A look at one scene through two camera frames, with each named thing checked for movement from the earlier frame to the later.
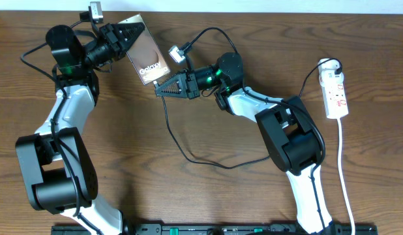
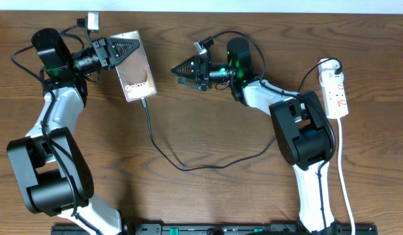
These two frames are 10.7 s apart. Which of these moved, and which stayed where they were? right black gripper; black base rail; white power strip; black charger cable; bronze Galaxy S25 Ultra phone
Moved: black charger cable; bronze Galaxy S25 Ultra phone; right black gripper
Stayed: black base rail; white power strip
